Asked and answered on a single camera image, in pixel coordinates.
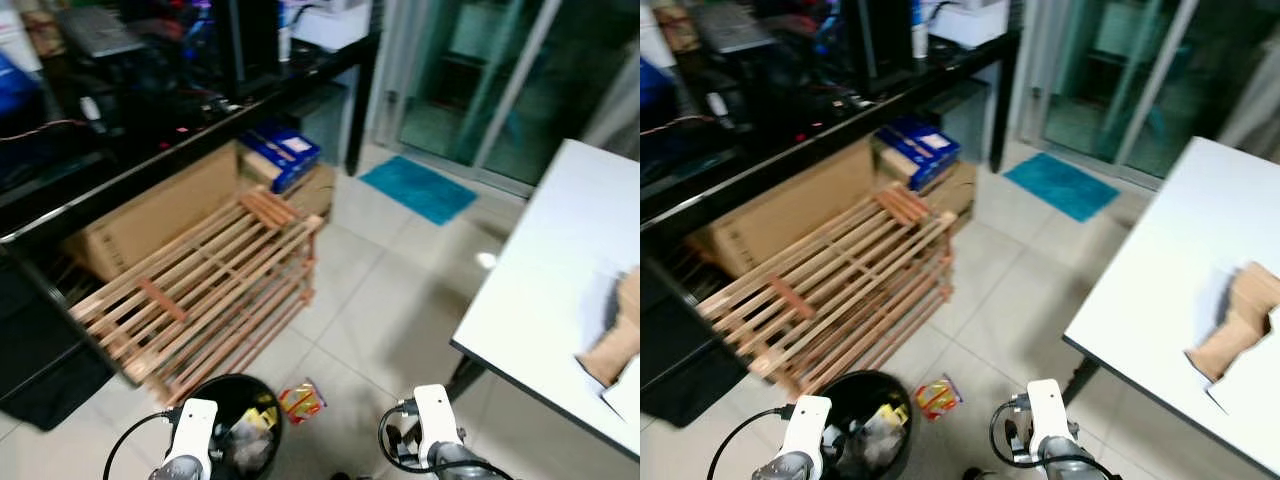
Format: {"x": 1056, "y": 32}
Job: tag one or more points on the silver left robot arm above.
{"x": 178, "y": 470}
{"x": 785, "y": 468}

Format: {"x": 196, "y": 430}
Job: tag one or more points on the black round rubbish bin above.
{"x": 880, "y": 390}
{"x": 225, "y": 395}

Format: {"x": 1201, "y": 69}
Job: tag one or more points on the white plastic trash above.
{"x": 245, "y": 445}
{"x": 872, "y": 445}

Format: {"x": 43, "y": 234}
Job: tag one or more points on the white table with black legs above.
{"x": 1160, "y": 270}
{"x": 545, "y": 260}

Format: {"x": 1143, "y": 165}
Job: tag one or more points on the black bag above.
{"x": 40, "y": 360}
{"x": 680, "y": 370}

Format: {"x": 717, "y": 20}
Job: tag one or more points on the large flat cardboard box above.
{"x": 160, "y": 215}
{"x": 790, "y": 210}

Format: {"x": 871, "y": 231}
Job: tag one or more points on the blue bag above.
{"x": 652, "y": 85}
{"x": 15, "y": 85}

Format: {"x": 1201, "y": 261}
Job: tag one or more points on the wooden slatted shoe rack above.
{"x": 160, "y": 300}
{"x": 790, "y": 297}

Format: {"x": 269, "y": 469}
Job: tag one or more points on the teal floor mat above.
{"x": 1062, "y": 187}
{"x": 420, "y": 190}

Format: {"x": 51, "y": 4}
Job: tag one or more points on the grey keyboard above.
{"x": 100, "y": 32}
{"x": 735, "y": 28}

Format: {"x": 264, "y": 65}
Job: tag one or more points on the glass sliding door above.
{"x": 1090, "y": 80}
{"x": 450, "y": 80}

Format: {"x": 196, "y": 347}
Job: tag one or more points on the blue printed box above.
{"x": 915, "y": 150}
{"x": 290, "y": 155}

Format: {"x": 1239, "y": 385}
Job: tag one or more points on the black computer monitor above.
{"x": 250, "y": 40}
{"x": 885, "y": 40}

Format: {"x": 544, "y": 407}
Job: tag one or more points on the red yellow snack wrapper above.
{"x": 300, "y": 402}
{"x": 937, "y": 398}

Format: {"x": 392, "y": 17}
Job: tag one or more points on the white box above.
{"x": 975, "y": 22}
{"x": 335, "y": 25}

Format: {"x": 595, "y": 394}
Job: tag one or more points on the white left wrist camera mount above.
{"x": 193, "y": 425}
{"x": 808, "y": 425}

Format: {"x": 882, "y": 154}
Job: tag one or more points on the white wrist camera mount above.
{"x": 193, "y": 425}
{"x": 1047, "y": 410}
{"x": 436, "y": 415}
{"x": 808, "y": 425}

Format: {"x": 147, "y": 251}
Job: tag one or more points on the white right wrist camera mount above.
{"x": 1047, "y": 410}
{"x": 436, "y": 415}

